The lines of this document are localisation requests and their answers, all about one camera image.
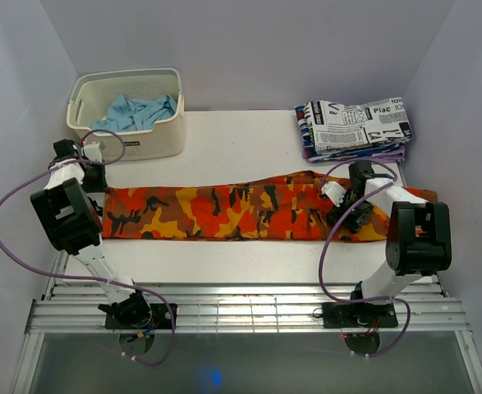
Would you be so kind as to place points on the aluminium rail frame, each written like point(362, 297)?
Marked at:
point(69, 307)

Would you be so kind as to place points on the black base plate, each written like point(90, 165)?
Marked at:
point(161, 319)
point(362, 315)

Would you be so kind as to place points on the light blue cloth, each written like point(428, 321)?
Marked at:
point(126, 115)

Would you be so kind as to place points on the white perforated plastic basket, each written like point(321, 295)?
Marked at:
point(93, 93)

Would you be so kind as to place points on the newspaper print folded trousers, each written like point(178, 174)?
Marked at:
point(340, 127)

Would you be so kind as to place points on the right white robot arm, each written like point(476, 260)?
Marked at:
point(418, 243)

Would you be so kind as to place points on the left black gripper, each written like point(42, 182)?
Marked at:
point(100, 186)

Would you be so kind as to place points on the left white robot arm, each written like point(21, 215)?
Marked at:
point(72, 223)

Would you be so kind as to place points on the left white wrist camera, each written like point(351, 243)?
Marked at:
point(93, 152)

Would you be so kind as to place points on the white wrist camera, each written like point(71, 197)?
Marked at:
point(93, 152)
point(334, 192)

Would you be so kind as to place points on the orange camouflage trousers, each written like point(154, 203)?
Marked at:
point(287, 207)

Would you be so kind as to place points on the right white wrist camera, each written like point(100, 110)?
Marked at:
point(334, 192)

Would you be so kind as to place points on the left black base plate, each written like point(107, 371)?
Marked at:
point(161, 319)

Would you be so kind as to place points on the purple folded trousers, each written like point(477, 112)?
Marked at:
point(390, 153)

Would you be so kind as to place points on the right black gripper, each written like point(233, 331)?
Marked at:
point(354, 224)

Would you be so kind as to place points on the blue patterned folded trousers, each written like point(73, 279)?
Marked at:
point(307, 139)

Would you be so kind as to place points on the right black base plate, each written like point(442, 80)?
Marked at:
point(362, 315)

